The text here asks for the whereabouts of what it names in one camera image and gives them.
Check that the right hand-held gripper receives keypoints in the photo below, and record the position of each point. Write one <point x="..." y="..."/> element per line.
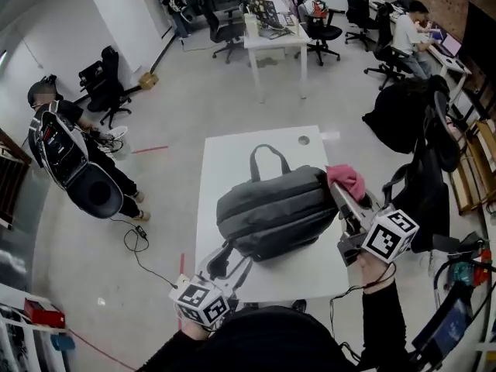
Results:
<point x="391" y="236"/>

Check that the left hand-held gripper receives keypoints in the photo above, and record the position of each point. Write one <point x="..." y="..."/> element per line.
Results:
<point x="199" y="302"/>

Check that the pink cloth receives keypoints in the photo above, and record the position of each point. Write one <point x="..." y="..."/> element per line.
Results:
<point x="345" y="178"/>

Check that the gray backpack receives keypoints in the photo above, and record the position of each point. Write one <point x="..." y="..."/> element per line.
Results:
<point x="275" y="215"/>

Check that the person's right forearm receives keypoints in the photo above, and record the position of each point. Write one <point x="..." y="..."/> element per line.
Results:
<point x="383" y="316"/>

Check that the person's left forearm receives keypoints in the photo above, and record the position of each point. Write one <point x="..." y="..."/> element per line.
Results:
<point x="174" y="351"/>

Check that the black office chair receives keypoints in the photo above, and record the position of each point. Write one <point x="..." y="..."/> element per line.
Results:
<point x="387" y="56"/>
<point x="430" y="192"/>
<point x="321" y="33"/>
<point x="360" y="10"/>
<point x="106" y="83"/>
<point x="226" y="25"/>

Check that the person's black shoe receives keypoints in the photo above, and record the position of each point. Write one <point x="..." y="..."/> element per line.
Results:
<point x="298" y="305"/>

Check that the person's black-clothed torso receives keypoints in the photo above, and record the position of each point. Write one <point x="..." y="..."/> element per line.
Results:
<point x="271" y="335"/>

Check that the black jacket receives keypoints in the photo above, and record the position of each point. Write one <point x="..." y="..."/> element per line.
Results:
<point x="403" y="114"/>

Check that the white table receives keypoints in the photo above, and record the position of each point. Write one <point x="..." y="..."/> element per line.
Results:
<point x="224" y="161"/>

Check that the wooden rack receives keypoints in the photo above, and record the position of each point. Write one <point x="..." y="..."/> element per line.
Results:
<point x="472" y="169"/>

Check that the teal vacuum cleaner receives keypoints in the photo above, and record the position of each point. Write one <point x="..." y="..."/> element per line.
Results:
<point x="465" y="273"/>

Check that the black monitor screen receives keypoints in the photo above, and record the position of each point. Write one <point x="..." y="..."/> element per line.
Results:
<point x="445" y="324"/>

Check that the black equipment pack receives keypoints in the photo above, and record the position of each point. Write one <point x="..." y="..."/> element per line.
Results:
<point x="93" y="192"/>

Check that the long white desk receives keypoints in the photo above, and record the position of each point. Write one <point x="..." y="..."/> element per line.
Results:
<point x="449" y="62"/>

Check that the clear plastic bucket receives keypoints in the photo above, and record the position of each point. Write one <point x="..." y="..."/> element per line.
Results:
<point x="116" y="145"/>

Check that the open laptop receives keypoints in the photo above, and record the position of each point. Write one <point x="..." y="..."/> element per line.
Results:
<point x="451" y="45"/>

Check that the blue cup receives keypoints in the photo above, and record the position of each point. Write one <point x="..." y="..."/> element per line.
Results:
<point x="63" y="342"/>

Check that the white cluttered desk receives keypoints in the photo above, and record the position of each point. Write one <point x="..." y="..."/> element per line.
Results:
<point x="271" y="39"/>

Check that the red box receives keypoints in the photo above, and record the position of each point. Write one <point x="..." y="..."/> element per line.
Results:
<point x="44" y="312"/>

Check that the small cardboard box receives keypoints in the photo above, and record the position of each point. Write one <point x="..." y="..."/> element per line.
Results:
<point x="149" y="80"/>

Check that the white metal storage rack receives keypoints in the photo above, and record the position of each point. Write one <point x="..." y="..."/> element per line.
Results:
<point x="15" y="343"/>

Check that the dark wooden slatted panel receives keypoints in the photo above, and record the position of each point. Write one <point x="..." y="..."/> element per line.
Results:
<point x="11" y="176"/>

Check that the large black wall screen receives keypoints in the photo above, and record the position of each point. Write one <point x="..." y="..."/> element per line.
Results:
<point x="480" y="41"/>

